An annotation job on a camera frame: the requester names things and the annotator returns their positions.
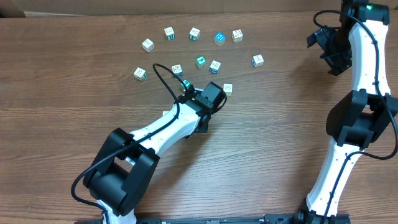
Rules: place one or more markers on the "wooden block blue drawing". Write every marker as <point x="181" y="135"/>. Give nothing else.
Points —
<point x="215" y="67"/>

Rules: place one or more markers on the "wooden block green side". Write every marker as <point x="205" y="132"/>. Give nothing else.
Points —
<point x="169" y="33"/>
<point x="140" y="74"/>

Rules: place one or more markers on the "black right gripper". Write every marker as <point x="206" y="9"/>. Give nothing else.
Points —
<point x="321" y="40"/>

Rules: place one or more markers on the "blue top wooden block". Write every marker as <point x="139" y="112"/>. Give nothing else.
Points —
<point x="219" y="39"/>

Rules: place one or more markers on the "wooden block teal side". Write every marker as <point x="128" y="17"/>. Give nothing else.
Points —
<point x="194" y="34"/>

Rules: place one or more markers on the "wooden block blue side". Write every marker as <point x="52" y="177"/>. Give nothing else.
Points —
<point x="257" y="61"/>
<point x="177" y="70"/>

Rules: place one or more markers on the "cardboard strip at back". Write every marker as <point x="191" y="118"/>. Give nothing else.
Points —
<point x="22" y="8"/>

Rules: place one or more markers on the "green number seven block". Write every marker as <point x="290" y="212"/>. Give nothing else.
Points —
<point x="185" y="84"/>

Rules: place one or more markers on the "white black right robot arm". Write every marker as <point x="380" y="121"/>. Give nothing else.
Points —
<point x="362" y="115"/>

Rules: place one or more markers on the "wooden block left green side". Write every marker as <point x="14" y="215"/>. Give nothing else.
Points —
<point x="140" y="74"/>

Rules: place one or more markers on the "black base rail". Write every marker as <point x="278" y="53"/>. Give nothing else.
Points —
<point x="266" y="219"/>

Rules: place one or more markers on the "green top wooden block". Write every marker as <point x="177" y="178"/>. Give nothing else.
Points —
<point x="200" y="62"/>

